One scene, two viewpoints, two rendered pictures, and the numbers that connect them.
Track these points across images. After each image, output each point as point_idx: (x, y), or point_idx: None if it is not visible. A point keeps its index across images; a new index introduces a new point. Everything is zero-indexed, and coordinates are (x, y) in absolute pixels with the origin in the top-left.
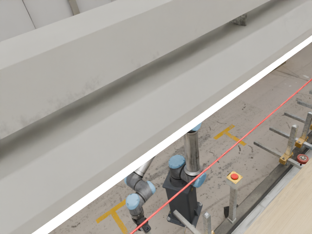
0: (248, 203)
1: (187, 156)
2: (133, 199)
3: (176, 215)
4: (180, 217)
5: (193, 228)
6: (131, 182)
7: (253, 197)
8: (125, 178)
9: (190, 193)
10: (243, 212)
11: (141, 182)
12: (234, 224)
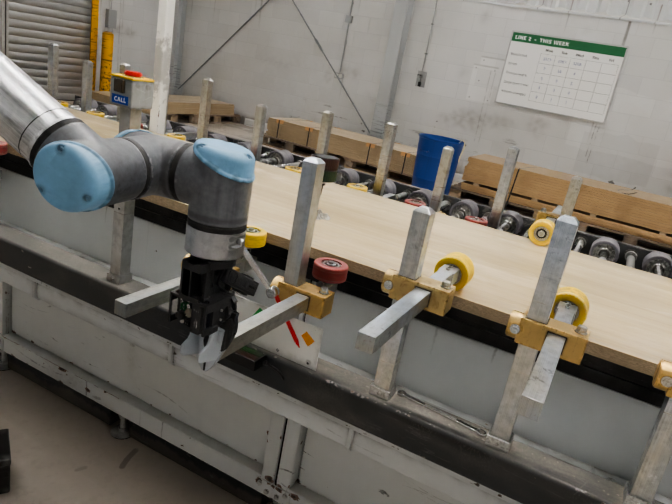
0: (68, 258)
1: None
2: (225, 144)
3: (141, 298)
4: (148, 292)
5: None
6: (124, 150)
7: (49, 250)
8: (88, 156)
9: None
10: (96, 265)
11: (130, 136)
12: (133, 279)
